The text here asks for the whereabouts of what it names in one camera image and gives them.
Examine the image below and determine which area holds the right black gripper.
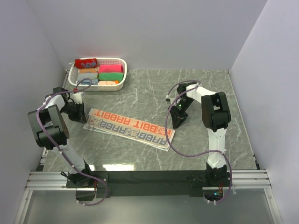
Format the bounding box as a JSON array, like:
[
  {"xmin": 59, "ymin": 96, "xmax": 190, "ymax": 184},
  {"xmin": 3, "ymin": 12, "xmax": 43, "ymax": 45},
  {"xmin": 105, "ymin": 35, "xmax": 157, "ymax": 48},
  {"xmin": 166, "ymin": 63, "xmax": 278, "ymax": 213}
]
[{"xmin": 168, "ymin": 98, "xmax": 194, "ymax": 129}]

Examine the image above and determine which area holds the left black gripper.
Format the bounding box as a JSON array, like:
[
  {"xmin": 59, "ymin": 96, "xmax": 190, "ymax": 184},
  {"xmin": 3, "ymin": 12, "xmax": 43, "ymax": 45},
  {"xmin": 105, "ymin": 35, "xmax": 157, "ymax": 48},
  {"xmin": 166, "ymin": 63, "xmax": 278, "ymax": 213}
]
[{"xmin": 60, "ymin": 101, "xmax": 87, "ymax": 123}]

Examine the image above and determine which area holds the white printed towel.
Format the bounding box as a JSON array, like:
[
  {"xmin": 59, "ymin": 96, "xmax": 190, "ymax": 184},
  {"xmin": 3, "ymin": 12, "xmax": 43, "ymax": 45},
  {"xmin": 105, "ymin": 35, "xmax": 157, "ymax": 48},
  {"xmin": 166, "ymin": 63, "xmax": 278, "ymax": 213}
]
[{"xmin": 83, "ymin": 108, "xmax": 175, "ymax": 151}]

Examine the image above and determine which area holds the red blue cat towel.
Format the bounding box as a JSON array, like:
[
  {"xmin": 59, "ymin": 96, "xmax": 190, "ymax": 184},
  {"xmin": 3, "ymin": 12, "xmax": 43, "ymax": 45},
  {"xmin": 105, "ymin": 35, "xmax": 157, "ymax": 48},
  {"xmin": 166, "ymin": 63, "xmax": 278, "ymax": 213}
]
[{"xmin": 74, "ymin": 58, "xmax": 98, "ymax": 69}]

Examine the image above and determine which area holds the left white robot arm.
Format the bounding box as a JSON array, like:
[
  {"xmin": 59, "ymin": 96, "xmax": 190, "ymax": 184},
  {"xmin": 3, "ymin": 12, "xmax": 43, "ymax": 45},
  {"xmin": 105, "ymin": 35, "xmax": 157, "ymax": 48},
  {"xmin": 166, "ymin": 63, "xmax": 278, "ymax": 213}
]
[{"xmin": 28, "ymin": 87, "xmax": 94, "ymax": 188}]

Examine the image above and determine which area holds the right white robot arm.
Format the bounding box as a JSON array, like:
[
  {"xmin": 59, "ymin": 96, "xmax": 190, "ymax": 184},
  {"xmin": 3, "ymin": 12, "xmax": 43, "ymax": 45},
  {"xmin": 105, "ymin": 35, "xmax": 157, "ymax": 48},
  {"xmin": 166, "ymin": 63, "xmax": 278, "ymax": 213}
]
[{"xmin": 168, "ymin": 80, "xmax": 231, "ymax": 186}]

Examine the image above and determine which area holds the blue patterned rolled towel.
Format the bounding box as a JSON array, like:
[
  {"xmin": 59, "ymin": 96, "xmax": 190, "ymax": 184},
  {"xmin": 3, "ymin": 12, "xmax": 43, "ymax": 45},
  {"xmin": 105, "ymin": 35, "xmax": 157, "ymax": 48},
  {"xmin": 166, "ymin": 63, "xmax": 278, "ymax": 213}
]
[{"xmin": 76, "ymin": 79, "xmax": 99, "ymax": 85}]

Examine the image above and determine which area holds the grey rolled towel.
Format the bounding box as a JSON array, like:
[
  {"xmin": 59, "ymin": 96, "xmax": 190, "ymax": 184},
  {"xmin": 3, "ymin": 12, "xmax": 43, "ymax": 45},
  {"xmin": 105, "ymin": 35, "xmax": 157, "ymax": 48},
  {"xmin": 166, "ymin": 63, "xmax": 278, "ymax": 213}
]
[{"xmin": 77, "ymin": 73, "xmax": 98, "ymax": 81}]

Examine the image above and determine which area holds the peach rolled towel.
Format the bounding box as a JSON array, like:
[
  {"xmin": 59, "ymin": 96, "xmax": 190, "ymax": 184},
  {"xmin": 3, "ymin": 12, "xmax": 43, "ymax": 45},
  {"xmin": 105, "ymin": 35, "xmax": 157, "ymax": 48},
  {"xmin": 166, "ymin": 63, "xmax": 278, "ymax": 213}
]
[{"xmin": 98, "ymin": 80, "xmax": 119, "ymax": 86}]

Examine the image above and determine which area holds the orange rolled towel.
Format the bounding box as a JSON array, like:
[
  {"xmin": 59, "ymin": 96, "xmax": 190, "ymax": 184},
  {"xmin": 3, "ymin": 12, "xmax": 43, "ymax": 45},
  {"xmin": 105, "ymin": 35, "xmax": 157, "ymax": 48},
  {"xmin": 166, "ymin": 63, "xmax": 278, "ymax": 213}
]
[{"xmin": 78, "ymin": 67, "xmax": 99, "ymax": 73}]

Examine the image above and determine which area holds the pink rolled towel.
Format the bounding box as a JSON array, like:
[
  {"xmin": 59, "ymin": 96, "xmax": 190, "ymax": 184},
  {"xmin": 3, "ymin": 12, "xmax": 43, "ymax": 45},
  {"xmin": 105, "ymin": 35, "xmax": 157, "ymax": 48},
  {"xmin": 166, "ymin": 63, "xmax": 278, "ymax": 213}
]
[{"xmin": 99, "ymin": 64, "xmax": 123, "ymax": 73}]

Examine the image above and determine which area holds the green rolled towel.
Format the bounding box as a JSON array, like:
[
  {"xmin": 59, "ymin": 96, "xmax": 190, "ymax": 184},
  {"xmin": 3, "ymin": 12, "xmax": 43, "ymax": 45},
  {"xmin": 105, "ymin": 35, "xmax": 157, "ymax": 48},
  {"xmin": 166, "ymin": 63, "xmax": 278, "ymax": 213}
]
[{"xmin": 98, "ymin": 72, "xmax": 124, "ymax": 82}]

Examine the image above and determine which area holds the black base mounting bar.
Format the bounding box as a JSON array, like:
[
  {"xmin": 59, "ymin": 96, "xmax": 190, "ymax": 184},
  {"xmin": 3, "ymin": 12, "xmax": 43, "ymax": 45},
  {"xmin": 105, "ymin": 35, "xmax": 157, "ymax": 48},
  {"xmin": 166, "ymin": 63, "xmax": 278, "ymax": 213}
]
[{"xmin": 66, "ymin": 170, "xmax": 234, "ymax": 199}]

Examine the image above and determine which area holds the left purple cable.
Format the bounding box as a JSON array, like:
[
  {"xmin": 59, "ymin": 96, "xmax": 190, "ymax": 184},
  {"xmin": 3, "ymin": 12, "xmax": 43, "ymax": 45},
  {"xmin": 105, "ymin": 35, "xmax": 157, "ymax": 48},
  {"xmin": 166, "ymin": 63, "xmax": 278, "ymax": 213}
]
[{"xmin": 36, "ymin": 78, "xmax": 109, "ymax": 207}]

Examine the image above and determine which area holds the aluminium front rail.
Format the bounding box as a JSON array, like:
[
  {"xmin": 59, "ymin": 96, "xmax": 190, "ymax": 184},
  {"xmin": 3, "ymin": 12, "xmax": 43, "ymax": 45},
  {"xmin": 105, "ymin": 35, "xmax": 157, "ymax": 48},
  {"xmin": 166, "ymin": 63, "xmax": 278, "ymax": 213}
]
[{"xmin": 25, "ymin": 170, "xmax": 272, "ymax": 190}]

